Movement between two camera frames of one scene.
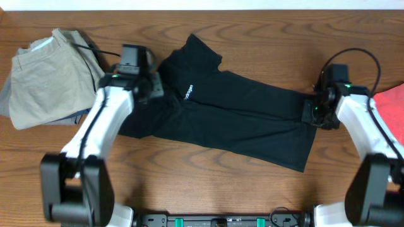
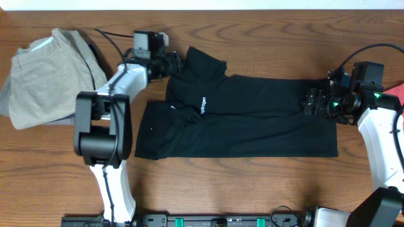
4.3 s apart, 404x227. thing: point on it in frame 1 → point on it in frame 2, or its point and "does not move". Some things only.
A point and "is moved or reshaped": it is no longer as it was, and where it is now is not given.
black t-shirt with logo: [204, 106] is moved or reshaped
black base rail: [284, 217] does not move
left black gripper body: [152, 86] → [167, 66]
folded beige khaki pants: [53, 80] does not move
